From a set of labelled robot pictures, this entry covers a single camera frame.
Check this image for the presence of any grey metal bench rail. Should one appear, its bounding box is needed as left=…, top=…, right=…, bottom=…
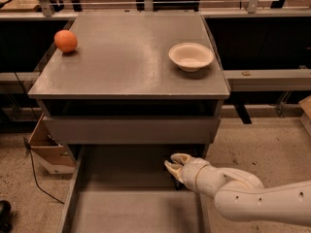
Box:
left=225, top=69, right=311, bottom=92

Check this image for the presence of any orange fruit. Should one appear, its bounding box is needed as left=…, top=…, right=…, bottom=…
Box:
left=54, top=30, right=78, bottom=52

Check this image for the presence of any closed grey top drawer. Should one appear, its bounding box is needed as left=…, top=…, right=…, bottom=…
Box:
left=43, top=116, right=220, bottom=145

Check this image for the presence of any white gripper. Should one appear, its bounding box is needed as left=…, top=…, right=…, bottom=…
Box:
left=164, top=153, right=224, bottom=198

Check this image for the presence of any black shoe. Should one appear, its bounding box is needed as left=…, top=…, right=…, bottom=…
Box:
left=0, top=200, right=12, bottom=233

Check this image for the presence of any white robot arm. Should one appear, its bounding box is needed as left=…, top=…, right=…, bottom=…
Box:
left=164, top=153, right=311, bottom=226

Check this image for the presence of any open cardboard box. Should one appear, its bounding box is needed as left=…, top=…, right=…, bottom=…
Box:
left=28, top=115, right=75, bottom=174

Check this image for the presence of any grey drawer cabinet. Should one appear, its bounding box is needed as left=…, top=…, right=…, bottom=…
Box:
left=29, top=12, right=229, bottom=157

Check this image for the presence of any open grey middle drawer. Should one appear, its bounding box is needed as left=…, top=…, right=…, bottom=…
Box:
left=57, top=145, right=211, bottom=233

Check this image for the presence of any white paper bowl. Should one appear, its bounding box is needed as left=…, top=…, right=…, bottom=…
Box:
left=168, top=43, right=214, bottom=72

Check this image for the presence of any black floor cable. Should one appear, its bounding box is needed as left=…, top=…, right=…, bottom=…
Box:
left=22, top=137, right=66, bottom=206

